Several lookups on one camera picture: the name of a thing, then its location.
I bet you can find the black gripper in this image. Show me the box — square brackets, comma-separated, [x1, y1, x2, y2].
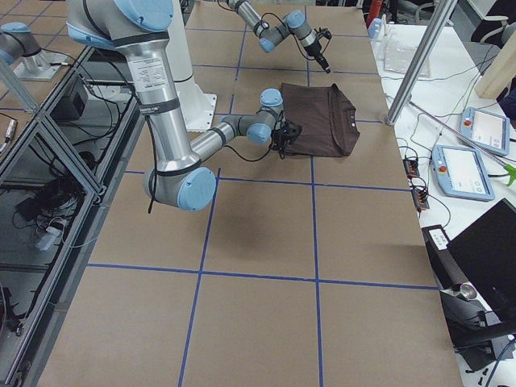
[302, 28, 332, 73]
[270, 123, 302, 158]

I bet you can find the dark brown t-shirt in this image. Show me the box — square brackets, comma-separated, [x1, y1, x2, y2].
[281, 83, 360, 157]

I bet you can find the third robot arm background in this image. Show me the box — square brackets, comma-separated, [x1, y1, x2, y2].
[1, 22, 57, 81]

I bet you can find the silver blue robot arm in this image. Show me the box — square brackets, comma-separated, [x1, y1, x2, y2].
[217, 0, 332, 73]
[67, 1, 301, 211]

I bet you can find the blue cap cylinder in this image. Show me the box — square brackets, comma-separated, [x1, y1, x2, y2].
[368, 18, 383, 40]

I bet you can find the red cylinder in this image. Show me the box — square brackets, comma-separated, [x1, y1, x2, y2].
[368, 0, 383, 23]

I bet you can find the orange black connector board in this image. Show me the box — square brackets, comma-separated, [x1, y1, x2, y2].
[402, 157, 430, 213]

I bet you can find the near blue teach pendant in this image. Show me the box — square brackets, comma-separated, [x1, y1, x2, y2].
[431, 145, 495, 202]

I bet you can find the blue teach pendant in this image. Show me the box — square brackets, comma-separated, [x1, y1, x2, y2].
[460, 107, 510, 156]
[431, 145, 495, 202]

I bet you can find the far blue teach pendant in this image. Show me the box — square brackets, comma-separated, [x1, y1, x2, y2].
[460, 107, 510, 156]

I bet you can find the black box white label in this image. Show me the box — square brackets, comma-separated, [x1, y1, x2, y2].
[422, 225, 468, 291]

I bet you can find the black monitor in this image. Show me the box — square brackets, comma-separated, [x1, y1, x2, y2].
[448, 198, 515, 321]

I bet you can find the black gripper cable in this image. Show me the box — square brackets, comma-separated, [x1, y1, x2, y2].
[221, 140, 283, 161]

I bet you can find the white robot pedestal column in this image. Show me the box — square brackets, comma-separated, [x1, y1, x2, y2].
[166, 0, 217, 132]

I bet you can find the aluminium frame post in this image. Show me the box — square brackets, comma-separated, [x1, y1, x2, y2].
[386, 0, 457, 126]

